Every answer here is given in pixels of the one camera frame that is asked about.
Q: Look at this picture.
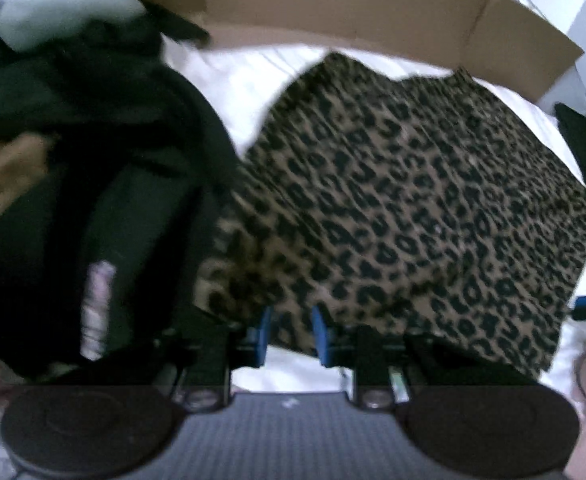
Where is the black cloth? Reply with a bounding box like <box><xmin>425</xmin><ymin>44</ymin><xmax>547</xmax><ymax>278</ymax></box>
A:
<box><xmin>553</xmin><ymin>102</ymin><xmax>586</xmax><ymax>201</ymax></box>

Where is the white printed bed sheet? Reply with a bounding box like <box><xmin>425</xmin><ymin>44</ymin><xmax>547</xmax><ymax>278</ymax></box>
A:
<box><xmin>0</xmin><ymin>40</ymin><xmax>586</xmax><ymax>411</ymax></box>

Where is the black clothing pile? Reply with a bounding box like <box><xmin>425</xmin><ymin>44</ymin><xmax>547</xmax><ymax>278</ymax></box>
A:
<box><xmin>0</xmin><ymin>0</ymin><xmax>241</xmax><ymax>378</ymax></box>

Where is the leopard print garment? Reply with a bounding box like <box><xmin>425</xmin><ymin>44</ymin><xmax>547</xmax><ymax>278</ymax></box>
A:
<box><xmin>193</xmin><ymin>50</ymin><xmax>586</xmax><ymax>378</ymax></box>

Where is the brown cardboard box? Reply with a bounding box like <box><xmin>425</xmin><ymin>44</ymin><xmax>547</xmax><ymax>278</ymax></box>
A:
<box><xmin>130</xmin><ymin>0</ymin><xmax>586</xmax><ymax>103</ymax></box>

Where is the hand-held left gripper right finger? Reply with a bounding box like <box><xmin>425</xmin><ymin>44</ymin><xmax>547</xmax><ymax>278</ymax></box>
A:
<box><xmin>310</xmin><ymin>305</ymin><xmax>454</xmax><ymax>411</ymax></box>

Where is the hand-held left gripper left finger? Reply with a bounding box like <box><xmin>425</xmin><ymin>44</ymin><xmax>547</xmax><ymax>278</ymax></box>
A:
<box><xmin>155</xmin><ymin>305</ymin><xmax>275</xmax><ymax>413</ymax></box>

